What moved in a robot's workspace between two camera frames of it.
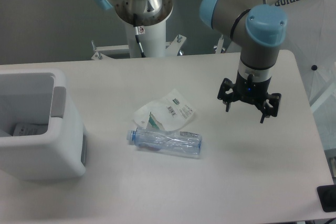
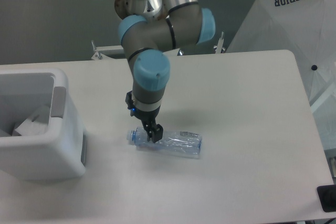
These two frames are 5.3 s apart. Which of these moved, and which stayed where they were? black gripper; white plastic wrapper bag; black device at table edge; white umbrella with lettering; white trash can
Moved: white plastic wrapper bag; black gripper
Stayed: black device at table edge; white trash can; white umbrella with lettering
